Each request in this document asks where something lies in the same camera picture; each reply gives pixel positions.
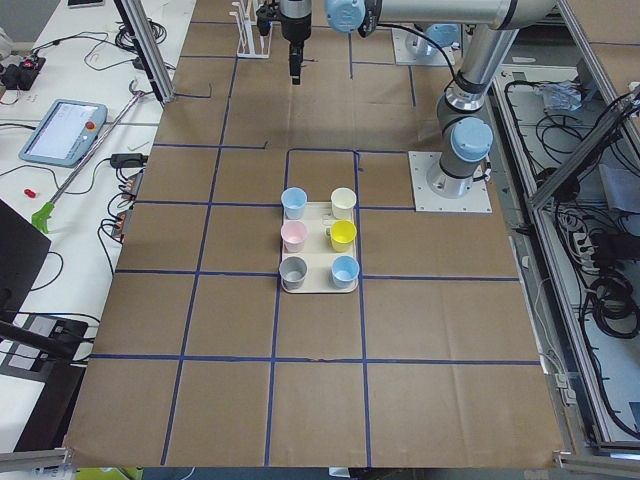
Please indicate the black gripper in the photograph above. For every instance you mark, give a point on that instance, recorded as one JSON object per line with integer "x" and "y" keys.
{"x": 293, "y": 23}

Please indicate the light blue cup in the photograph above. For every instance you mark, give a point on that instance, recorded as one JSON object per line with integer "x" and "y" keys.
{"x": 294, "y": 200}
{"x": 344, "y": 271}

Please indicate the cream white cup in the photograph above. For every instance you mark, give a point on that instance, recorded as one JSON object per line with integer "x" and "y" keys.
{"x": 343, "y": 201}

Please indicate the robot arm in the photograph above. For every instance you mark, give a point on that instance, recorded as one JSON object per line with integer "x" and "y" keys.
{"x": 466, "y": 138}

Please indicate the pink cup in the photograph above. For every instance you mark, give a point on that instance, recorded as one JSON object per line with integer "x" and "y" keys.
{"x": 294, "y": 234}

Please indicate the yellow cup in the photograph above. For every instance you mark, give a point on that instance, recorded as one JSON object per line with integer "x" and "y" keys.
{"x": 342, "y": 235}

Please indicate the grey cup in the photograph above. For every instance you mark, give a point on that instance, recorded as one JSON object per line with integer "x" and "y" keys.
{"x": 293, "y": 271}

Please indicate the cream plastic tray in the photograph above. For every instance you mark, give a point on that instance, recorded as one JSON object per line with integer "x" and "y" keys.
{"x": 318, "y": 252}

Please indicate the black power adapter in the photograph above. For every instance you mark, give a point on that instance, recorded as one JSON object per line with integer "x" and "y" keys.
{"x": 127, "y": 160}

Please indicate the teach pendant tablet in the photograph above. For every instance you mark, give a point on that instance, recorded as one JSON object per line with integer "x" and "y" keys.
{"x": 65, "y": 134}

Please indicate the black monitor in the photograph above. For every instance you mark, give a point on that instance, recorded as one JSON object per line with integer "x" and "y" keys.
{"x": 23, "y": 252}

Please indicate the white power strip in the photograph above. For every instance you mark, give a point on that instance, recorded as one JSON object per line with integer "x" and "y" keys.
{"x": 582, "y": 247}

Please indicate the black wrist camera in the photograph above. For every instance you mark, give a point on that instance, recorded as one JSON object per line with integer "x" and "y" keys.
{"x": 264, "y": 17}

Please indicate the white wire cup rack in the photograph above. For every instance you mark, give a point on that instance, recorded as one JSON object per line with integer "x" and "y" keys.
{"x": 251, "y": 44}

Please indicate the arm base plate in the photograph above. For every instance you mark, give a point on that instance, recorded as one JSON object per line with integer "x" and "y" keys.
{"x": 410, "y": 49}
{"x": 435, "y": 192}

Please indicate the aluminium frame post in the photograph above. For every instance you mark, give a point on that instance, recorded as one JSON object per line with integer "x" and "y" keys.
{"x": 137, "y": 24}

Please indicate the green handled reacher grabber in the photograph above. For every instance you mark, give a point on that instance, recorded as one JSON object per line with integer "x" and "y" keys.
{"x": 39, "y": 218}

